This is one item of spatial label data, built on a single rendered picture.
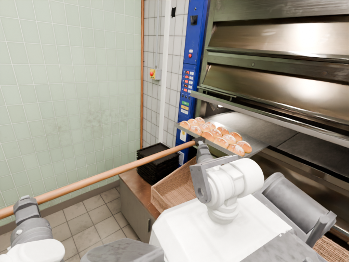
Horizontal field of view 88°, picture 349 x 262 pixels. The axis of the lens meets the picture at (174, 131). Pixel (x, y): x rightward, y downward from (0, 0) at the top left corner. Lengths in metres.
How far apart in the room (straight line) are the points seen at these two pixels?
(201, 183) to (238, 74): 1.08
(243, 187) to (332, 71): 0.88
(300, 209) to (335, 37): 0.83
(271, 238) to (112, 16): 1.94
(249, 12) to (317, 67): 0.49
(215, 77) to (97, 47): 1.12
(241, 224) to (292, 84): 0.92
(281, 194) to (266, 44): 0.89
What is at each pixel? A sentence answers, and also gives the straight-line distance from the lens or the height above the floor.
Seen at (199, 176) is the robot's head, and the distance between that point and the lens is 0.31.
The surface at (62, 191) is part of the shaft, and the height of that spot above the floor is 1.20.
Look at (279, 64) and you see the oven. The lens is 1.20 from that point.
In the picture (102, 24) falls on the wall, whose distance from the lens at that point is 1.97.
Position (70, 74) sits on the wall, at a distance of 1.90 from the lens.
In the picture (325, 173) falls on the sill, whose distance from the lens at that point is 1.24.
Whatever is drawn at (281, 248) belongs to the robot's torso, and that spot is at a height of 1.40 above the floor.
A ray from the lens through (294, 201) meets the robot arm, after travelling 0.54.
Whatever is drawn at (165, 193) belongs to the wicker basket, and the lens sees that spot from 1.60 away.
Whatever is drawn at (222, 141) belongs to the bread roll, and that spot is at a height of 1.23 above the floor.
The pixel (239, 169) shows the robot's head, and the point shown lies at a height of 1.51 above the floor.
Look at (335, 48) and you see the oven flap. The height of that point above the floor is 1.76.
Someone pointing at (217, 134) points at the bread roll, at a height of 1.22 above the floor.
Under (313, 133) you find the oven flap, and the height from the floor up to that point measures 1.40.
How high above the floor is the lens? 1.70
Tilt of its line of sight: 24 degrees down
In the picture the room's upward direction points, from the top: 5 degrees clockwise
